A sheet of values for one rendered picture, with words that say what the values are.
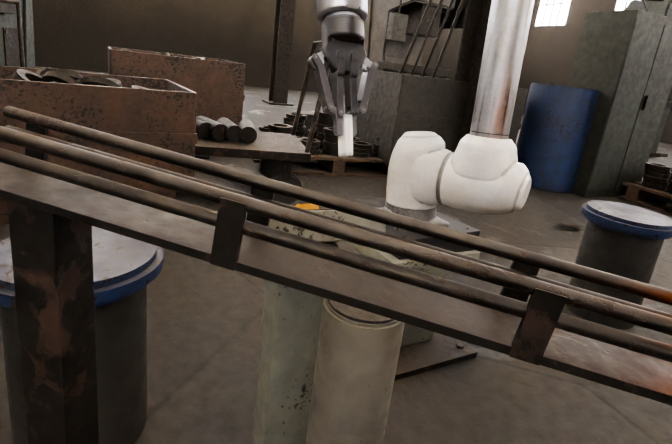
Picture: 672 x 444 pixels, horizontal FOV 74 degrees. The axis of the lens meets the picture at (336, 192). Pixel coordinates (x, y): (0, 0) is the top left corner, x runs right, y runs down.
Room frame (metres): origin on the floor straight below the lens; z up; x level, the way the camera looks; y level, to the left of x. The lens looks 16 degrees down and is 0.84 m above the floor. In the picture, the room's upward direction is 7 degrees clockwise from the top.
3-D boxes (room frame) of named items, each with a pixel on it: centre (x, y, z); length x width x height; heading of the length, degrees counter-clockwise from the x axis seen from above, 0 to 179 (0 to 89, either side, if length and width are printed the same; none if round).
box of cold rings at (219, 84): (3.99, 1.52, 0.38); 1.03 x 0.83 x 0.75; 119
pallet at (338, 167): (3.76, 0.14, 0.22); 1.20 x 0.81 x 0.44; 111
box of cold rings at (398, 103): (4.08, -0.76, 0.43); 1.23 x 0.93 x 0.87; 114
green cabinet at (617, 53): (4.05, -2.32, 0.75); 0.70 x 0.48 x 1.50; 116
